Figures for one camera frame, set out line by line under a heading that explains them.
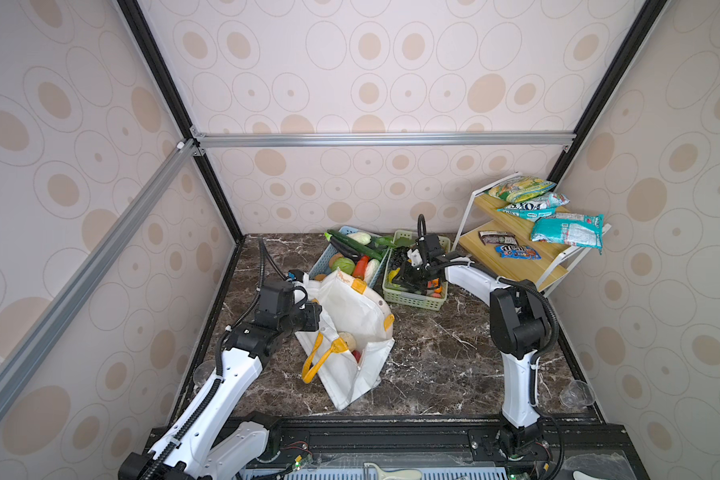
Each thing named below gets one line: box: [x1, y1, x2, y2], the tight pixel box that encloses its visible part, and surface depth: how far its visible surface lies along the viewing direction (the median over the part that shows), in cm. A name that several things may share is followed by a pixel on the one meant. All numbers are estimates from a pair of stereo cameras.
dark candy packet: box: [478, 231, 518, 245], surface depth 98 cm
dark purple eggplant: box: [324, 232, 361, 263], surface depth 108 cm
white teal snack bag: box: [497, 192, 570, 222], surface depth 78 cm
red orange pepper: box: [352, 255, 370, 281], surface depth 102 cm
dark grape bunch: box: [389, 246, 409, 269], surface depth 106 cm
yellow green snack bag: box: [483, 176, 557, 204], surface depth 80 cm
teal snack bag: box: [530, 212, 604, 255], surface depth 73 cm
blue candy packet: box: [495, 244, 542, 260], surface depth 94 cm
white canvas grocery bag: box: [294, 268, 396, 411], surface depth 84 cm
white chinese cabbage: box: [365, 258, 380, 287], surface depth 103 cm
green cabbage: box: [332, 257, 356, 275], surface depth 103 cm
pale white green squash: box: [347, 231, 372, 245], surface depth 109 cm
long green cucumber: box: [327, 230, 383, 261], surface depth 108 cm
